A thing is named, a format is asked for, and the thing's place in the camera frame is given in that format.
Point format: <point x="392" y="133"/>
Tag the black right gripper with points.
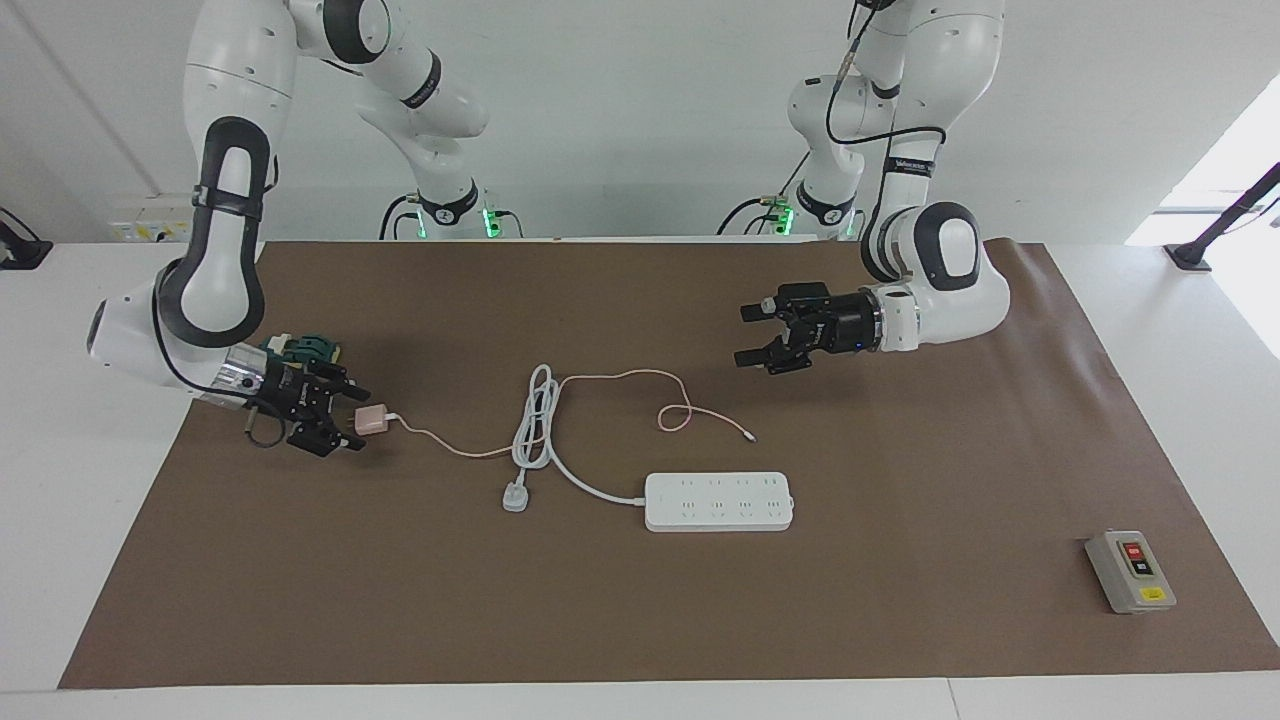
<point x="295" y="400"/>

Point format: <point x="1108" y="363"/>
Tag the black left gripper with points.
<point x="835" y="325"/>

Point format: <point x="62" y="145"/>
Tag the pink charger adapter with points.
<point x="372" y="419"/>

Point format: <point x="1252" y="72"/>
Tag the white power strip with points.
<point x="720" y="502"/>

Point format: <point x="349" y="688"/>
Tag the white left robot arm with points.
<point x="950" y="280"/>

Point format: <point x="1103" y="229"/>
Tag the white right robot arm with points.
<point x="220" y="260"/>

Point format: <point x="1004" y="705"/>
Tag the brown table mat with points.
<point x="640" y="620"/>

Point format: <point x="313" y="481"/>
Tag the small black table clamp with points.
<point x="22" y="250"/>

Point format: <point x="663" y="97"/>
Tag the black slanted stand pole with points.
<point x="1225" y="215"/>

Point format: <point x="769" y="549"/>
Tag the green knife switch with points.
<point x="315" y="349"/>

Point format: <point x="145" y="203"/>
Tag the white wall outlet box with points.
<point x="155" y="220"/>

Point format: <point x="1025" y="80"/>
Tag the grey on-off switch box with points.
<point x="1130" y="572"/>

